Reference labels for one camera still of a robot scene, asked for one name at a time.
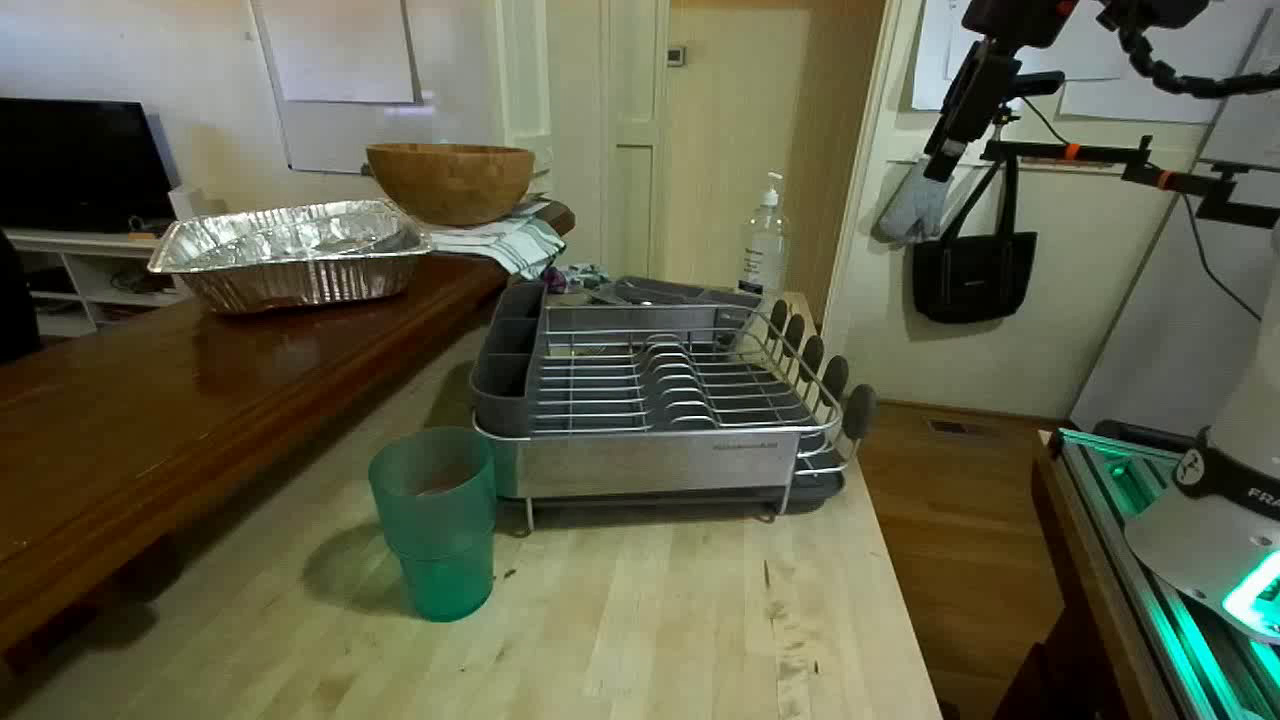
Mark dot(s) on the clear soap pump bottle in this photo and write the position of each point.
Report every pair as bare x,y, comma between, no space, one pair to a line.
766,252

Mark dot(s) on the green plastic cup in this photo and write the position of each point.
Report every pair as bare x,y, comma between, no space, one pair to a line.
437,535

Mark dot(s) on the wooden bowl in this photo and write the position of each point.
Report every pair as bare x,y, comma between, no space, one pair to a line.
448,184

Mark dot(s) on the black television screen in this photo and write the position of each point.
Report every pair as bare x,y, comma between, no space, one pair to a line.
83,164

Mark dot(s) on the white wall board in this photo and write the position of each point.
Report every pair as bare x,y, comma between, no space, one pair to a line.
342,64

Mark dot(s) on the black tote bag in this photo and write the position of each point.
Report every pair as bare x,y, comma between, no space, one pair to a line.
972,274

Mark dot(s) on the black camera on mount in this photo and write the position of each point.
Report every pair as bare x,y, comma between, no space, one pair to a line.
981,85

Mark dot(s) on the black rod with orange clamps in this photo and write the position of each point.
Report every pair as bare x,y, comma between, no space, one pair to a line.
1123,162

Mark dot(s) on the aluminium foil tray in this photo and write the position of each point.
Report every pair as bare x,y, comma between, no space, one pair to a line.
284,252

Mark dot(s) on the white shelf unit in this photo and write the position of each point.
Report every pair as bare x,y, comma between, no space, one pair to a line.
95,274

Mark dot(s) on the cream panel door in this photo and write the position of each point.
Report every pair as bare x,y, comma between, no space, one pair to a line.
733,145

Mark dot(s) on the grey oven mitt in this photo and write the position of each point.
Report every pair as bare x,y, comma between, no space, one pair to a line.
908,206

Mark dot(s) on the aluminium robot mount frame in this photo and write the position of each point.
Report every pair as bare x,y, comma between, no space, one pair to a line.
1106,467

